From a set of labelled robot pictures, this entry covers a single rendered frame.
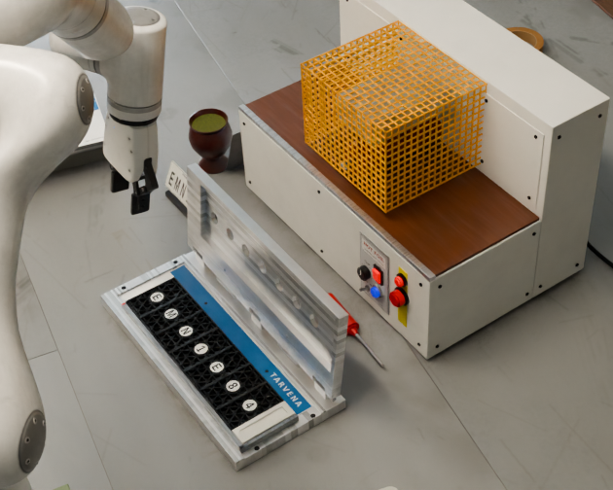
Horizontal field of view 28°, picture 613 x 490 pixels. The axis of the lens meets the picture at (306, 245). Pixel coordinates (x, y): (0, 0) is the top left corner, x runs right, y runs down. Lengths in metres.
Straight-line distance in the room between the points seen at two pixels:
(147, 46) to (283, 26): 1.00
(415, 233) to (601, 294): 0.38
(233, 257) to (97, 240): 0.33
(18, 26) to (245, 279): 0.72
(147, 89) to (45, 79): 0.49
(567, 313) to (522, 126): 0.37
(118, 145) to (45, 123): 0.56
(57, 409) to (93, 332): 0.17
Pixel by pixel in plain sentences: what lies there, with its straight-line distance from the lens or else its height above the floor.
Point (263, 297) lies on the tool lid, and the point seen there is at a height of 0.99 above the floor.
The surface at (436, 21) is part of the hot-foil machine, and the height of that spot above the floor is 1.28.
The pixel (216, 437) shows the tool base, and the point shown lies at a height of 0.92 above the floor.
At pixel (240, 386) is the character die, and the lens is 1.96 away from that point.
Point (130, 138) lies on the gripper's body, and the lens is 1.88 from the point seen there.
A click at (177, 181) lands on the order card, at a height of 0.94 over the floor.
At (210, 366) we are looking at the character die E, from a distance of 1.99.
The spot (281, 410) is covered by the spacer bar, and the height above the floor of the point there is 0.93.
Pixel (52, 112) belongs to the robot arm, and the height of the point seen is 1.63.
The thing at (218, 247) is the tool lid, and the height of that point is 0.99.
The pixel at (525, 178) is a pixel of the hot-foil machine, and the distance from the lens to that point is 1.98.
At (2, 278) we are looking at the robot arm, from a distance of 1.41.
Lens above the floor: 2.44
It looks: 44 degrees down
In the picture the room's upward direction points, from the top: 4 degrees counter-clockwise
